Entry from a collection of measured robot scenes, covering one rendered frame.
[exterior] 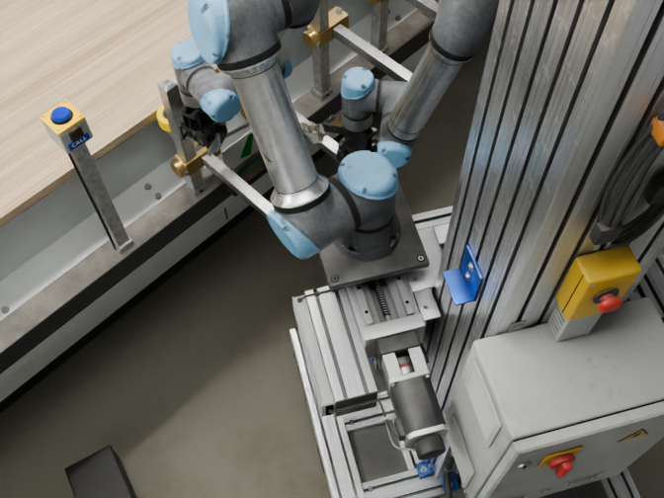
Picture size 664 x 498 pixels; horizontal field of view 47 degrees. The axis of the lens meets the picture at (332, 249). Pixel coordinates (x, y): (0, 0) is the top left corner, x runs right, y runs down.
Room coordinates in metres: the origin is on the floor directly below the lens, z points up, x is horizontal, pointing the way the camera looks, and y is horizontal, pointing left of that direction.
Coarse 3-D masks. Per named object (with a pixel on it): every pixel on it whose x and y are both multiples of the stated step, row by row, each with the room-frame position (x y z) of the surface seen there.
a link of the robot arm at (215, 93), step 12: (204, 72) 1.16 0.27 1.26; (216, 72) 1.17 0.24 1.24; (192, 84) 1.14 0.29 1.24; (204, 84) 1.13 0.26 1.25; (216, 84) 1.12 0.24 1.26; (228, 84) 1.13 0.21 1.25; (204, 96) 1.10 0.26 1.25; (216, 96) 1.09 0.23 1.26; (228, 96) 1.09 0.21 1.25; (204, 108) 1.09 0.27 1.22; (216, 108) 1.07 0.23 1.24; (228, 108) 1.08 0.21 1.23; (240, 108) 1.10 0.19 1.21; (216, 120) 1.07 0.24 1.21; (228, 120) 1.08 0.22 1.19
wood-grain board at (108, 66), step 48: (0, 0) 1.82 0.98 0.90; (48, 0) 1.81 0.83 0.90; (96, 0) 1.81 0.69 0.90; (144, 0) 1.80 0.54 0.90; (0, 48) 1.62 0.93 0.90; (48, 48) 1.61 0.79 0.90; (96, 48) 1.61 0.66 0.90; (144, 48) 1.60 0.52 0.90; (0, 96) 1.43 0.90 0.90; (48, 96) 1.43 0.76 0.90; (96, 96) 1.43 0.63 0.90; (144, 96) 1.42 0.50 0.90; (0, 144) 1.27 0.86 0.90; (48, 144) 1.26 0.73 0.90; (96, 144) 1.26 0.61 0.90; (0, 192) 1.11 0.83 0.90; (48, 192) 1.13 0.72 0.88
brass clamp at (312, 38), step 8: (336, 8) 1.67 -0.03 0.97; (336, 16) 1.64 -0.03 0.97; (344, 16) 1.64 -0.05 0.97; (336, 24) 1.61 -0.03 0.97; (344, 24) 1.64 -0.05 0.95; (304, 32) 1.60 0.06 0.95; (312, 32) 1.58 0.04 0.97; (320, 32) 1.58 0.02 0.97; (328, 32) 1.59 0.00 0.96; (304, 40) 1.58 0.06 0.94; (312, 40) 1.56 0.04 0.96; (320, 40) 1.57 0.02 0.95; (328, 40) 1.59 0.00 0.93; (312, 48) 1.57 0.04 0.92
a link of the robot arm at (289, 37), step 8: (296, 0) 0.99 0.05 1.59; (304, 0) 1.00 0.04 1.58; (312, 0) 1.01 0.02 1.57; (296, 8) 0.98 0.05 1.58; (304, 8) 0.99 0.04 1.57; (312, 8) 1.02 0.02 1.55; (296, 16) 0.98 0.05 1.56; (304, 16) 1.00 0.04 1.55; (312, 16) 1.04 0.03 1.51; (296, 24) 1.03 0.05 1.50; (304, 24) 1.04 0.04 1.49; (280, 32) 1.06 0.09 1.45; (288, 32) 1.06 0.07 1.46; (296, 32) 1.07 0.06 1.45; (280, 40) 1.07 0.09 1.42; (288, 40) 1.08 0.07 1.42; (296, 40) 1.11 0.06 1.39; (288, 48) 1.10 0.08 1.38; (280, 56) 1.10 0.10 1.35; (288, 56) 1.12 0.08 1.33; (280, 64) 1.12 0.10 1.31; (288, 64) 1.19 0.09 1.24; (288, 72) 1.19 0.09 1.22
